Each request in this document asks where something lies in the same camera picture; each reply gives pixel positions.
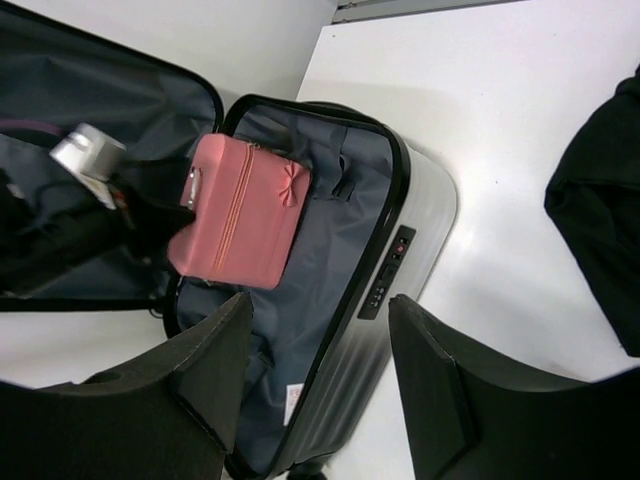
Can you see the black garment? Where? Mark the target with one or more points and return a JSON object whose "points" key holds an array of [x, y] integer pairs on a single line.
{"points": [[593, 200]]}

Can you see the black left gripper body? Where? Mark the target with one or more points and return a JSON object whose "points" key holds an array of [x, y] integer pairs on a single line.
{"points": [[35, 255]]}

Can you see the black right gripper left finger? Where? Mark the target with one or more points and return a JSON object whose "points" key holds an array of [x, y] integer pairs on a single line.
{"points": [[170, 413]]}

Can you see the black white kids suitcase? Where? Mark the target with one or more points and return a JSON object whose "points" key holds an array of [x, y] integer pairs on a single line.
{"points": [[374, 220]]}

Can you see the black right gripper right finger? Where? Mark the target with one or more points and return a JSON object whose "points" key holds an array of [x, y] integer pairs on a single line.
{"points": [[472, 412]]}

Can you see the pink cosmetic case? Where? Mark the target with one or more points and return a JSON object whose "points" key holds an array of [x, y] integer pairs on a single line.
{"points": [[247, 203]]}

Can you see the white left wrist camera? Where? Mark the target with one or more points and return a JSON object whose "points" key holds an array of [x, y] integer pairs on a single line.
{"points": [[89, 152]]}

